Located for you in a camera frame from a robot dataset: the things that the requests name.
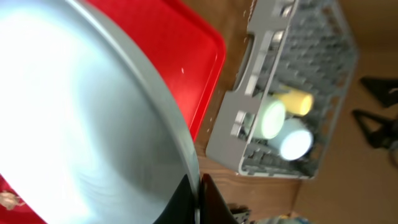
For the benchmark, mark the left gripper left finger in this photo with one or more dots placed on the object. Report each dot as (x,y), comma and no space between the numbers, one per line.
(181,207)

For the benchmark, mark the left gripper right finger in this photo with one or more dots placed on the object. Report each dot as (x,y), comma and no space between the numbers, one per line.
(213,209)

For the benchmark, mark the light blue bowl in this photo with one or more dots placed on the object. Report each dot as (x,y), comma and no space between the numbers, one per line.
(293,140)

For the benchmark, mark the mint green bowl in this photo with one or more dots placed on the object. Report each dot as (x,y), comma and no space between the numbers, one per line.
(270,118)

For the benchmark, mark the light blue plate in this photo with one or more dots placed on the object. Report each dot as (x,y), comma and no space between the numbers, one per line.
(90,133)

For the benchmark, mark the yellow plastic cup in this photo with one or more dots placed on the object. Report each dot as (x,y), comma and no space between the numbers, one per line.
(297,102)

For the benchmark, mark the grey dishwasher rack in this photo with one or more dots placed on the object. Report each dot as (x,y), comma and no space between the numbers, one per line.
(293,46)

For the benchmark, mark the red serving tray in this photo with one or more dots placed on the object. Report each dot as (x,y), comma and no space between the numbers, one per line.
(186,51)

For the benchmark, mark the small food crumb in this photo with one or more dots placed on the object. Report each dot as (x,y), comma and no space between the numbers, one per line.
(10,200)

